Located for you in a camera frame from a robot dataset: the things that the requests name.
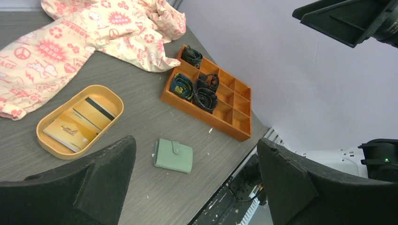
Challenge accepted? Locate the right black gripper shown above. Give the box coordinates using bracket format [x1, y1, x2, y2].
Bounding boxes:
[292, 0, 398, 48]

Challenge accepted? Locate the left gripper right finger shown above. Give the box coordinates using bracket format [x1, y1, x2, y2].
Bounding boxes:
[257, 138, 398, 225]

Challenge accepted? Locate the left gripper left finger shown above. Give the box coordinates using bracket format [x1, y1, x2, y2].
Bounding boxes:
[0, 135, 137, 225]

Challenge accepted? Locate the yellow oval tray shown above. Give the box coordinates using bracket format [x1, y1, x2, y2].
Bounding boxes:
[36, 85, 124, 160]

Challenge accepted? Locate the green card holder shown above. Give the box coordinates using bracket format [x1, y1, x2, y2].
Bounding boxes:
[153, 138, 193, 173]

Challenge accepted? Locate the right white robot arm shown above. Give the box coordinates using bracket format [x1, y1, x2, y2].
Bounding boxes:
[292, 0, 398, 182]

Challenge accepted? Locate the gold card black stripe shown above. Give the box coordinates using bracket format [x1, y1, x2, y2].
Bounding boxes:
[73, 97, 115, 130]

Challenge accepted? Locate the orange compartment organizer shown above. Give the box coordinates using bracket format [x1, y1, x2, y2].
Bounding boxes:
[161, 45, 251, 142]

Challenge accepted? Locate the rolled dark tie front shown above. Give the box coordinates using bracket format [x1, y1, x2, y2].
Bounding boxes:
[193, 79, 218, 114]

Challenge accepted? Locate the rolled dark tie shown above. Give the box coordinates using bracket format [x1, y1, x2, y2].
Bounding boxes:
[169, 73, 193, 102]
[193, 79, 218, 114]
[181, 45, 203, 69]

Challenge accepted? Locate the rolled brown tie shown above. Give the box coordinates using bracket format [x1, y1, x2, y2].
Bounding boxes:
[199, 73, 220, 92]

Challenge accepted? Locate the rolled dark tie back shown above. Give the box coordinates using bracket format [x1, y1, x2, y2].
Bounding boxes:
[181, 45, 203, 69]

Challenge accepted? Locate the pink patterned garment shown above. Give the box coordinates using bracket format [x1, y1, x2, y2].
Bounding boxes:
[0, 0, 186, 120]

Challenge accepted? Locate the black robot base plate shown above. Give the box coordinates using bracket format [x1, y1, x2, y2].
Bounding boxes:
[189, 154, 265, 225]

